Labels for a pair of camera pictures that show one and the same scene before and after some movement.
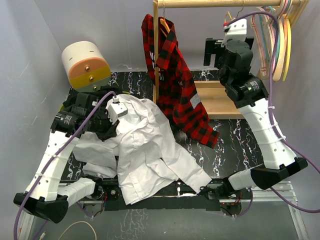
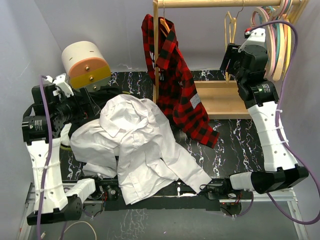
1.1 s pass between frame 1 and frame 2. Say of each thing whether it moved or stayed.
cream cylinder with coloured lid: stayed
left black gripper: moved
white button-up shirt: stayed
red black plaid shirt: stayed
